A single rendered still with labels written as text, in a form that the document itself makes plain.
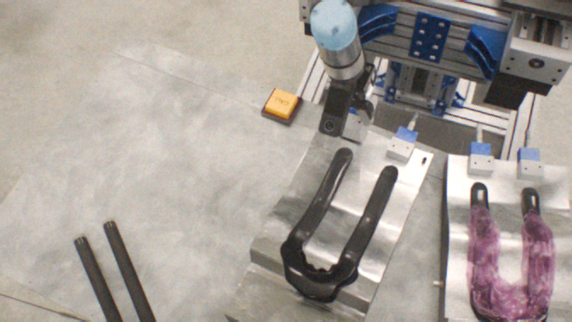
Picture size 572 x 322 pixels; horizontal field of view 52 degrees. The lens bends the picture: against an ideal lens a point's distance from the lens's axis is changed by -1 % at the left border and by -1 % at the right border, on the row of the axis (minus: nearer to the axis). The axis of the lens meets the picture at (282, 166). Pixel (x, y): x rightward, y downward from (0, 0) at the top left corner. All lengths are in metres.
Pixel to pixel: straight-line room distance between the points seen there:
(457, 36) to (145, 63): 0.82
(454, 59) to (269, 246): 0.77
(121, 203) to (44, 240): 0.19
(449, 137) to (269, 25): 1.00
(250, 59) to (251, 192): 1.29
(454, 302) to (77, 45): 2.11
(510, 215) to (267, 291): 0.54
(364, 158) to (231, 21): 1.54
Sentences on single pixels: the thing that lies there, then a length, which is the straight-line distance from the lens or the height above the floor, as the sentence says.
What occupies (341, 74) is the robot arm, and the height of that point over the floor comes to 1.16.
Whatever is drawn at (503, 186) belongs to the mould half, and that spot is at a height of 0.85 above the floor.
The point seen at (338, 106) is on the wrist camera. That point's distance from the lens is 1.14.
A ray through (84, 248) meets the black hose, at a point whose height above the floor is 0.83.
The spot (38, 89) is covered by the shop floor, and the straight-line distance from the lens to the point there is 2.76.
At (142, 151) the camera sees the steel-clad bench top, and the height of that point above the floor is 0.80.
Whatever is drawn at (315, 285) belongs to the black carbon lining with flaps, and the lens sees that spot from 1.22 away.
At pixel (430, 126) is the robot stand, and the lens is 2.18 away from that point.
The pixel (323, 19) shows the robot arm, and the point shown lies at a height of 1.29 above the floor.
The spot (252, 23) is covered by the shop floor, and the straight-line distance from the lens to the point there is 2.71.
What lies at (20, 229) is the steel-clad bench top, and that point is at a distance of 1.50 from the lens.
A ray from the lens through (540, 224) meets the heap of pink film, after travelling 1.32.
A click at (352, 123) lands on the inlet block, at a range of 1.28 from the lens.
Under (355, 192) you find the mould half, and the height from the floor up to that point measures 0.88.
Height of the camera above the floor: 2.05
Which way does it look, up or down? 63 degrees down
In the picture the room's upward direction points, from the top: 7 degrees counter-clockwise
